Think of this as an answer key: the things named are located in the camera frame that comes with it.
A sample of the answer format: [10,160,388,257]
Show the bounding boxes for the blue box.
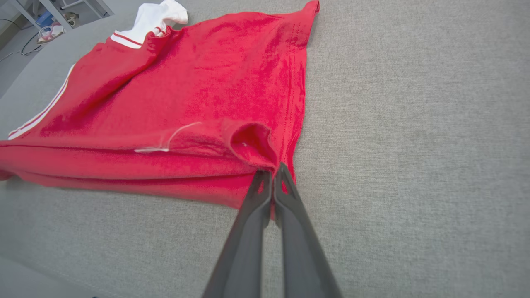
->
[35,10,54,27]

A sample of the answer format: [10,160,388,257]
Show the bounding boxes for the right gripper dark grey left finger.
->
[202,170,273,298]

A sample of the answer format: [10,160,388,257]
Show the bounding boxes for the cream woven laundry basket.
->
[36,23,67,45]

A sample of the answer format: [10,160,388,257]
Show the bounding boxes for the white metal frame table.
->
[8,0,114,29]

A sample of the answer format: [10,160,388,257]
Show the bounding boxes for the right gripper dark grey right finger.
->
[273,162,343,298]

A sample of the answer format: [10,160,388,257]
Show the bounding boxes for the red basketball jersey white sleeves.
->
[0,0,320,220]

